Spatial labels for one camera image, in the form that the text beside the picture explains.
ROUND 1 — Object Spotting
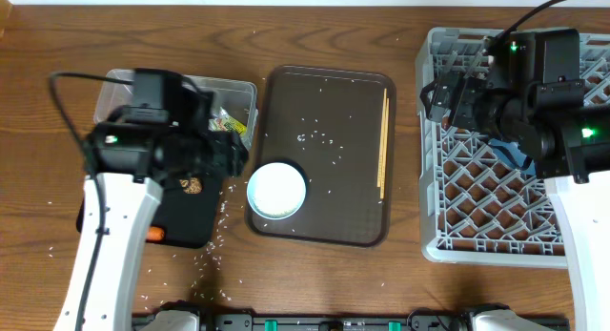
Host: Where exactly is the green yellow snack wrapper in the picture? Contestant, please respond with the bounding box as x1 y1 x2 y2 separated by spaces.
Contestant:
209 108 247 135

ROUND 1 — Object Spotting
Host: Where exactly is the brown food scrap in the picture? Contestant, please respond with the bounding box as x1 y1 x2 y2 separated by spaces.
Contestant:
179 177 203 195

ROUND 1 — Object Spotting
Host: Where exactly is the dark blue plate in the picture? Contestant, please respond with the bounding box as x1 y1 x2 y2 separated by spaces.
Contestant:
487 139 536 176

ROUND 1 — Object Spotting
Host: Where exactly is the light blue rice bowl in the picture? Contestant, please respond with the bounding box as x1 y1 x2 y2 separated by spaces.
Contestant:
247 162 307 220

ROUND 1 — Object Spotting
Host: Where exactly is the wooden chopstick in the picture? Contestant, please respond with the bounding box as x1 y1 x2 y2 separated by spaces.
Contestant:
380 97 390 200
376 88 387 188

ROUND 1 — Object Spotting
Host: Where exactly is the orange carrot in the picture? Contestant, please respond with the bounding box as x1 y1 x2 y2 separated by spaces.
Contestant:
146 226 165 242

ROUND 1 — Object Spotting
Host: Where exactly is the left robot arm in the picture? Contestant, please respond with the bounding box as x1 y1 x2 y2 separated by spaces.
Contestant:
48 68 248 330

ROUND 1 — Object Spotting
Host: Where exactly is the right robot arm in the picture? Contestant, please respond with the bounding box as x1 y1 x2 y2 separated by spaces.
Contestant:
419 28 609 330

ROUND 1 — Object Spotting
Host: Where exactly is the black waste tray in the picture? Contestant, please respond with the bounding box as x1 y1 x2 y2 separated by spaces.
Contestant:
77 173 220 255

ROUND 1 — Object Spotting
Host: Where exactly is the grey dishwasher rack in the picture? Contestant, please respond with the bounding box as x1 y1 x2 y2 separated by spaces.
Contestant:
415 28 609 269

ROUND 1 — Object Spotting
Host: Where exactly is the clear plastic bin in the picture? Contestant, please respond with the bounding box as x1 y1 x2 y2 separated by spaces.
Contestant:
93 75 258 150

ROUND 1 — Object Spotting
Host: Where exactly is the brown serving tray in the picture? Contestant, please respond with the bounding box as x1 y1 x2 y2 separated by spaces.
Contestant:
245 66 397 247

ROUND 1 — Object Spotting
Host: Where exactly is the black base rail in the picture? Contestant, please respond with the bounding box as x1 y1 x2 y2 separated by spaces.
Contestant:
131 300 570 331

